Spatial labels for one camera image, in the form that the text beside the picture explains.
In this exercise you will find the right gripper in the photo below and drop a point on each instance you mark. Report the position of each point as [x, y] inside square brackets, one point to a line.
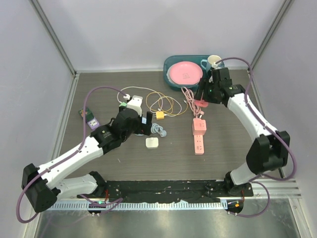
[205, 85]

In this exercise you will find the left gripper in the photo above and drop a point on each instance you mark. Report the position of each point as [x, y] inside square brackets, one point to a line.
[141, 129]

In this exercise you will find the green charger plug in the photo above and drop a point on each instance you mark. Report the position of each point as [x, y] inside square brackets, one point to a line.
[122, 106]

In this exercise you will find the pink cube socket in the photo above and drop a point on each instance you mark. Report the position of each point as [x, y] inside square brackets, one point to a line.
[199, 127]

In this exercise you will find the purple power strip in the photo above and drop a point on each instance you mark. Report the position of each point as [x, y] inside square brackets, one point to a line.
[93, 123]

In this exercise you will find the pink power strip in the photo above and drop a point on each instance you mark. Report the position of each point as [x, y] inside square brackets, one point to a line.
[198, 145]

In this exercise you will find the dark green cube socket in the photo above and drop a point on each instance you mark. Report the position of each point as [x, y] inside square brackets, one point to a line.
[86, 113]

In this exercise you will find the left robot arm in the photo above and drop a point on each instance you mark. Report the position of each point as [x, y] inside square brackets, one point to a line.
[46, 184]

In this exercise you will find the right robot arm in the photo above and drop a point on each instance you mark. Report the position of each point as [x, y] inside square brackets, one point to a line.
[268, 151]

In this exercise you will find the yellow charger plug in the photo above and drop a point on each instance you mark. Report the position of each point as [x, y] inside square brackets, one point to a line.
[159, 115]

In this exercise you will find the white square charger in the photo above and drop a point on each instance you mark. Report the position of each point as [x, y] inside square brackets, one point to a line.
[152, 142]

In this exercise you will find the pink plate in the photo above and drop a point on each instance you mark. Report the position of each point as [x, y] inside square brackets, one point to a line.
[185, 73]

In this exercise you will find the light blue mug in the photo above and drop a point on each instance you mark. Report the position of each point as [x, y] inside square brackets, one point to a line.
[210, 62]

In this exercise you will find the teal plastic bin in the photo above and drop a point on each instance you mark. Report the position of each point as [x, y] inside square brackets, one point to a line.
[178, 58]

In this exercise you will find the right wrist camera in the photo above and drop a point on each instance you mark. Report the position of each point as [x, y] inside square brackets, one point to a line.
[215, 66]

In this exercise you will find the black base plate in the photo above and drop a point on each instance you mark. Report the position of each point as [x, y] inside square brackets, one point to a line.
[168, 191]

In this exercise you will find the slotted cable duct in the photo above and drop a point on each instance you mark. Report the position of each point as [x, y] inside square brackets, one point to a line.
[182, 205]

